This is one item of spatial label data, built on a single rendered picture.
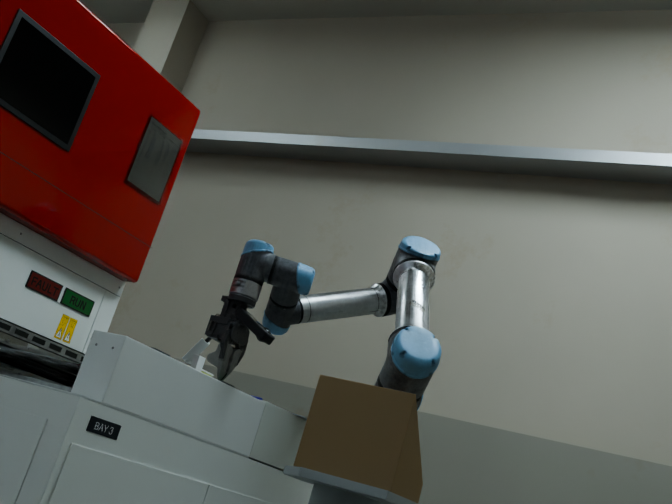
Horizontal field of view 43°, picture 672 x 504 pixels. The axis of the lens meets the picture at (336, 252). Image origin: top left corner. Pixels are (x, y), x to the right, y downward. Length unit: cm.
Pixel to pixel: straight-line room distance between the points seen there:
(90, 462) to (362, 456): 57
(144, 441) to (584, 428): 231
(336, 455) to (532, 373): 207
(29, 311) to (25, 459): 73
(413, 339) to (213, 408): 50
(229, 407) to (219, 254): 275
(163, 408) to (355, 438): 42
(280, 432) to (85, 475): 67
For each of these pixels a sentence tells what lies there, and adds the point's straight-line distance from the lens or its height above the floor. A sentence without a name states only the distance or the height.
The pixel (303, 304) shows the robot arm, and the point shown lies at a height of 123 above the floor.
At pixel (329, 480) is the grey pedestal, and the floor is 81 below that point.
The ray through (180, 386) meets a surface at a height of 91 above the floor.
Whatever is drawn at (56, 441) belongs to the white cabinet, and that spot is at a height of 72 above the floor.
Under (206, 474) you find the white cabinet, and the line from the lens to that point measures 207.
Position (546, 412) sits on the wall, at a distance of 382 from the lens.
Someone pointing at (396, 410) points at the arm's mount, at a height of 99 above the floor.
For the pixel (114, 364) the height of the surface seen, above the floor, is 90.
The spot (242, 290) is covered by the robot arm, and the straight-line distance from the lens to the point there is 212.
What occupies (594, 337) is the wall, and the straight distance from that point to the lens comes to 387.
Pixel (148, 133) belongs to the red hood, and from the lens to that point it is 260.
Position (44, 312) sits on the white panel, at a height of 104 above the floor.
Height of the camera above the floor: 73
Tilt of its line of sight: 17 degrees up
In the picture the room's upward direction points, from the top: 17 degrees clockwise
